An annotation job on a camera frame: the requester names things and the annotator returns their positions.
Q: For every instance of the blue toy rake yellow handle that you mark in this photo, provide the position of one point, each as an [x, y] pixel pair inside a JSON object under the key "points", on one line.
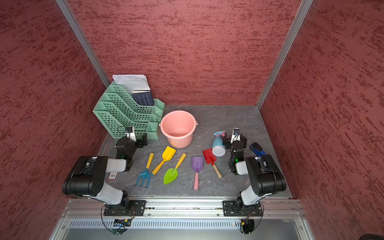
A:
{"points": [[145, 176]]}

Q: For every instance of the purple toy shovel pink handle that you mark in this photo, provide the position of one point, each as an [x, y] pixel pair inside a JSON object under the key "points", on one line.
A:
{"points": [[197, 163]]}

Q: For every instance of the dark blue book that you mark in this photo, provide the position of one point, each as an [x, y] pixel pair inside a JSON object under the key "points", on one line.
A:
{"points": [[143, 97]]}

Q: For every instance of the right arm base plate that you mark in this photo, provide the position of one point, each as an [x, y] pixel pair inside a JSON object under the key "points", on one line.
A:
{"points": [[236, 209]]}

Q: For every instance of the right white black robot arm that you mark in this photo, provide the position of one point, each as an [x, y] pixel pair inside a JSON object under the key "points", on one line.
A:
{"points": [[266, 178]]}

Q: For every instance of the aluminium front rail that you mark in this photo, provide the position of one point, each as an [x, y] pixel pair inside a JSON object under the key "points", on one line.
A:
{"points": [[214, 208]]}

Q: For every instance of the left aluminium corner post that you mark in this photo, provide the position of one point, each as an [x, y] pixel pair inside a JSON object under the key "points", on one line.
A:
{"points": [[79, 33]]}

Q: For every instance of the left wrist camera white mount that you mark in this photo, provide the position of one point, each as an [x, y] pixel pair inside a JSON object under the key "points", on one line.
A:
{"points": [[130, 132]]}

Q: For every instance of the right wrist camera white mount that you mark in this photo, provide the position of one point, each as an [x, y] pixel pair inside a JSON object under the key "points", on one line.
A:
{"points": [[236, 135]]}

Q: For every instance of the aluminium corner post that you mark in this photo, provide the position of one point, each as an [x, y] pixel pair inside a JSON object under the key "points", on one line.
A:
{"points": [[293, 31], [79, 33]]}

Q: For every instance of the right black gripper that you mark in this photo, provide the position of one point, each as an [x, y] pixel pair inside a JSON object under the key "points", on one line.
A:
{"points": [[227, 142]]}

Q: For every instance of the green toy trowel yellow handle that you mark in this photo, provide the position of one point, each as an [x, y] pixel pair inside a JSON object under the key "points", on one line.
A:
{"points": [[172, 174]]}

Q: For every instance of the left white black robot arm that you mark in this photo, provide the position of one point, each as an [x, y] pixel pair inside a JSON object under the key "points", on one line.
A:
{"points": [[87, 178]]}

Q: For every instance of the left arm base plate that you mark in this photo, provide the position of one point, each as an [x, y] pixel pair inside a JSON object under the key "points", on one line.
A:
{"points": [[130, 208]]}

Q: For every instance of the red toy shovel wooden handle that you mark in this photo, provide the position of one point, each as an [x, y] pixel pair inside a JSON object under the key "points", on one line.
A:
{"points": [[210, 159]]}

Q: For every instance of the red white card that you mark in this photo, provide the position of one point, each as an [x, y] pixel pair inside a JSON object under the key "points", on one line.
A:
{"points": [[112, 176]]}

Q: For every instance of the teal pink spray bottle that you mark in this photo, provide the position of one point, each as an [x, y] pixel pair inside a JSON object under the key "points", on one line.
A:
{"points": [[218, 149]]}

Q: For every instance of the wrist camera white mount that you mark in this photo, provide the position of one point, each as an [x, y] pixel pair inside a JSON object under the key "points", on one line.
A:
{"points": [[236, 135], [130, 132]]}

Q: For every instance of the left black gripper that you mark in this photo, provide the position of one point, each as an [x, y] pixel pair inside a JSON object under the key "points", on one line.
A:
{"points": [[141, 144]]}

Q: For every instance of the green mesh file organizer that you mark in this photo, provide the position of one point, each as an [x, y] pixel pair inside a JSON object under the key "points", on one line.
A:
{"points": [[116, 110]]}

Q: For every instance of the right aluminium corner post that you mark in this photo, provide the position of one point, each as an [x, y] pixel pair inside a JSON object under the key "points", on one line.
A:
{"points": [[293, 31]]}

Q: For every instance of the yellow toy shovel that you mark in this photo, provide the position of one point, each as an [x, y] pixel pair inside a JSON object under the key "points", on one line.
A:
{"points": [[167, 156]]}

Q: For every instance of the pink plastic bucket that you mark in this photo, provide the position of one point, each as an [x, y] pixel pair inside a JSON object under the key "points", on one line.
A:
{"points": [[178, 127]]}

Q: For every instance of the white paper documents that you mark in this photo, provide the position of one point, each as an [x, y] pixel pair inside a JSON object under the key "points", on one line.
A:
{"points": [[132, 82]]}

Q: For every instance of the blue black stapler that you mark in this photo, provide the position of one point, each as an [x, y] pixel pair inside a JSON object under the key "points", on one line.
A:
{"points": [[257, 150]]}

